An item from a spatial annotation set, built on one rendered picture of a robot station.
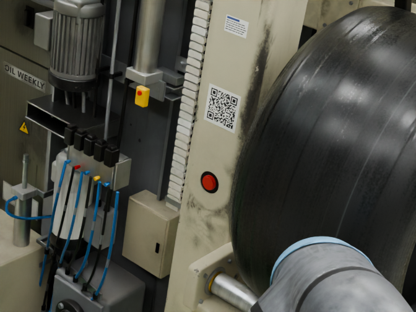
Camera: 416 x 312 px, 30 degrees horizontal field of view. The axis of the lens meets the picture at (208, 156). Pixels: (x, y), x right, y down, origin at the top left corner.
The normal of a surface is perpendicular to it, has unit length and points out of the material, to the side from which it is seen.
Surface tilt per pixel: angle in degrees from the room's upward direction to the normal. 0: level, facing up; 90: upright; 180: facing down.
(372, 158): 60
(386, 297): 12
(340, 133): 56
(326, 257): 25
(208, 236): 90
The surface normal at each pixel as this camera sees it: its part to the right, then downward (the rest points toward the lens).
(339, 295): -0.43, -0.70
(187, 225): -0.63, 0.25
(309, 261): -0.54, -0.81
